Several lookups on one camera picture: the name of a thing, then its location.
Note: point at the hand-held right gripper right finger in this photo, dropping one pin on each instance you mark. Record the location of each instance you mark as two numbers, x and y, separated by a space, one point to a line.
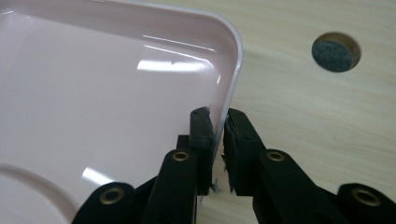
243 155

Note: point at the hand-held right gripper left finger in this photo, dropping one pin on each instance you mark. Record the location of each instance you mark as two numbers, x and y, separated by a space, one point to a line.
202 140

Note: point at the pink plastic bin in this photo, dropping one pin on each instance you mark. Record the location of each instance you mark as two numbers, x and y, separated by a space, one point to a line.
93 109

